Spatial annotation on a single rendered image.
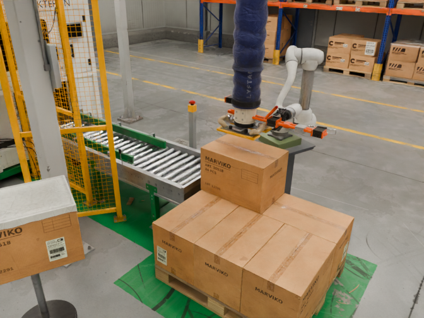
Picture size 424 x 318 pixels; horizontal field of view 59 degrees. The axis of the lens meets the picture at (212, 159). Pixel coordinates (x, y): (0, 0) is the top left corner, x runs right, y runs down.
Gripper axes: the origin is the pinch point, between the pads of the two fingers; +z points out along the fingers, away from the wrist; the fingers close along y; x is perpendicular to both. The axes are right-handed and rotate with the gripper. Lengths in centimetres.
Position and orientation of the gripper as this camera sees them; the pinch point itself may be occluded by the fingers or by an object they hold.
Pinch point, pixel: (275, 122)
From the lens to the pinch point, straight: 283.3
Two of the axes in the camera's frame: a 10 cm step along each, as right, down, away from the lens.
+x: -8.1, -2.7, 5.2
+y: -0.1, 9.0, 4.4
